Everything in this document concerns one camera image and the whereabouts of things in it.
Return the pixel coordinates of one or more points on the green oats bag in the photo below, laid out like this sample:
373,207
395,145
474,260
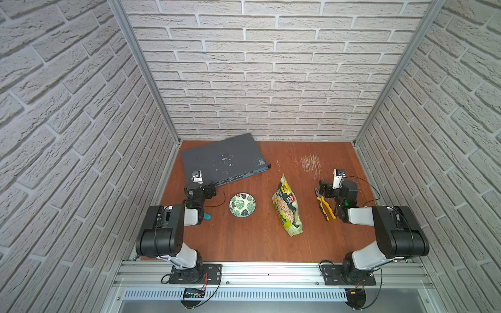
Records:
286,206

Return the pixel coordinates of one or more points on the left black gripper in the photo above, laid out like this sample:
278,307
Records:
207,191

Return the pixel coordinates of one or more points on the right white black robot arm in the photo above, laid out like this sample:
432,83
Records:
398,235

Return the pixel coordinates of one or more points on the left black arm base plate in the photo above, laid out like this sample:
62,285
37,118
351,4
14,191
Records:
208,273

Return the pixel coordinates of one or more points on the dark grey network switch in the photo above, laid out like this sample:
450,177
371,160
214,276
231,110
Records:
225,161

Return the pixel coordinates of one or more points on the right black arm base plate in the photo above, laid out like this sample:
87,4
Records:
339,275

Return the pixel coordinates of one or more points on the left green controller board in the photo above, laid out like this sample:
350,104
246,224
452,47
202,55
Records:
193,293

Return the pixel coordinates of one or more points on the yellow black pliers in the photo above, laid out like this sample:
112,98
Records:
325,207

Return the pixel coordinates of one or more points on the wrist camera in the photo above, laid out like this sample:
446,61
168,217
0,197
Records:
196,177
338,178

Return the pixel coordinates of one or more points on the aluminium front rail frame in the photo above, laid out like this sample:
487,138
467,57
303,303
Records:
255,281

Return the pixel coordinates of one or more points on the right round black controller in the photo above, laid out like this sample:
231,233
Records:
356,299

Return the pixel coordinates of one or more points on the green leaf pattern bowl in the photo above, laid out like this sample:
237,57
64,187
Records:
242,205

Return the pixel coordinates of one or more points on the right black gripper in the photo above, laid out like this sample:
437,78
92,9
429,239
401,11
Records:
327,190

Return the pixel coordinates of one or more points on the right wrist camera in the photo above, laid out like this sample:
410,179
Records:
338,178

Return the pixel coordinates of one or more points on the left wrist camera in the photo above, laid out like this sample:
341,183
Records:
196,177

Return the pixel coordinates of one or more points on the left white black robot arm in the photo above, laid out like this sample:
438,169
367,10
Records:
162,231

